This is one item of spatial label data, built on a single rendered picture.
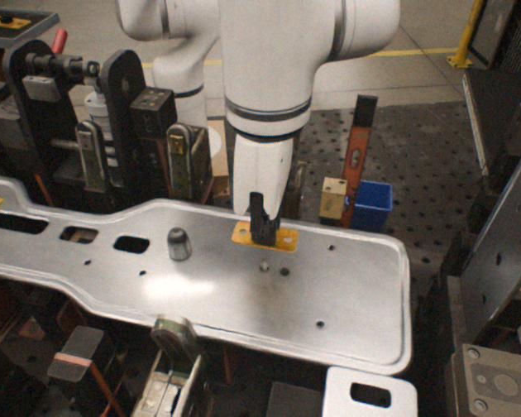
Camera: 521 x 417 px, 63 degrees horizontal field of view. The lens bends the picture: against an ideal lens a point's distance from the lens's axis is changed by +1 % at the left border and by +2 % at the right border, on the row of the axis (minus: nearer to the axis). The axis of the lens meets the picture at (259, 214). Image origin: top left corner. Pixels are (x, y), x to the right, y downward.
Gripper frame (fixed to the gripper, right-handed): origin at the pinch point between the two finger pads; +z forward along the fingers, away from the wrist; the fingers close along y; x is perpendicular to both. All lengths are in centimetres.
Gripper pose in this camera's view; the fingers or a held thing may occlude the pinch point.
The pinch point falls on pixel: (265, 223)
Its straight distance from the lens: 53.0
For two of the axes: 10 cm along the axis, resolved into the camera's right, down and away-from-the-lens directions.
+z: 0.0, 7.1, 7.1
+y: -2.3, 6.9, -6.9
